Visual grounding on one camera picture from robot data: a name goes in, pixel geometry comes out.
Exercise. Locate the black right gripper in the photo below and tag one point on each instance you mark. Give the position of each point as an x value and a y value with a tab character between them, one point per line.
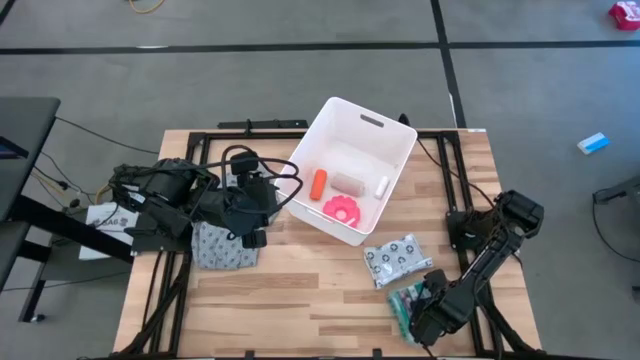
442	310

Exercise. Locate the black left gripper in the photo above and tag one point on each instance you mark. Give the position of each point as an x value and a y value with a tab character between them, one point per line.
247	207

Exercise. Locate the green packet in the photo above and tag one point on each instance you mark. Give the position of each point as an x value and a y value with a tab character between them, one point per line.
402	307

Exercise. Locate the orange bandage roll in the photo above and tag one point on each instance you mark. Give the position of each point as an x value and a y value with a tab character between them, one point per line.
318	185

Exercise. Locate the pink round tape dispenser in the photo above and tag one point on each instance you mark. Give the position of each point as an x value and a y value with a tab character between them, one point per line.
332	205

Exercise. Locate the beige bandage roll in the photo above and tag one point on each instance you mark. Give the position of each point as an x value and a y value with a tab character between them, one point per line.
347	185

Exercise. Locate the small white roll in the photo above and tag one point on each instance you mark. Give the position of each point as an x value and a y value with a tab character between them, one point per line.
382	187

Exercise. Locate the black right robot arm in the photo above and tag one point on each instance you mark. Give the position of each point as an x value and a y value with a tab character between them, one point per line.
500	250

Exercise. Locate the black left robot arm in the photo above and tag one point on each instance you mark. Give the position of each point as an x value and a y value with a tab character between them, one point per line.
170	187

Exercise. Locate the white plastic bin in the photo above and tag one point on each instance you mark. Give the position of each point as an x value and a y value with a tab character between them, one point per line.
350	145

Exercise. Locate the grey patterned cloth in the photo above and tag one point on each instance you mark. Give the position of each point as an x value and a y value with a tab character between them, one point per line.
215	250

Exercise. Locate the white pouch with black circles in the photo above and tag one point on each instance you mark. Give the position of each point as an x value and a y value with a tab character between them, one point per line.
395	260

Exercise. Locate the black metal bar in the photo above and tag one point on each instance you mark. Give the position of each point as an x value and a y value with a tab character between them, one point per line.
265	124

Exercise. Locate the white paper sheet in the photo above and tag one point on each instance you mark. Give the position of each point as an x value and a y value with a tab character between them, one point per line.
107	222

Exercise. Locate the black stand leg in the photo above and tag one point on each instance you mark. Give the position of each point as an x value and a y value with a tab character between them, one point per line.
620	192

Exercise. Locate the blue and white box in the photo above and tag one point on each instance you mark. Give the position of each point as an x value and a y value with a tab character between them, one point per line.
593	143

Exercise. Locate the black desk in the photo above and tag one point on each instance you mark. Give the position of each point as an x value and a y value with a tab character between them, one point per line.
25	150

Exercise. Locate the dark device on desk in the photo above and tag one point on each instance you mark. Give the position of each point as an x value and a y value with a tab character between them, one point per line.
10	147

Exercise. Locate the red bag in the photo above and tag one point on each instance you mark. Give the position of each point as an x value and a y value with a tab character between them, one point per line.
625	15

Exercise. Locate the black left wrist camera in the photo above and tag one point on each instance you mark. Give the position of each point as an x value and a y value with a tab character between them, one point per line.
245	162

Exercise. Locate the black metal table frame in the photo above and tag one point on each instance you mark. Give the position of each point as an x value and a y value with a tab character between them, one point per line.
452	155

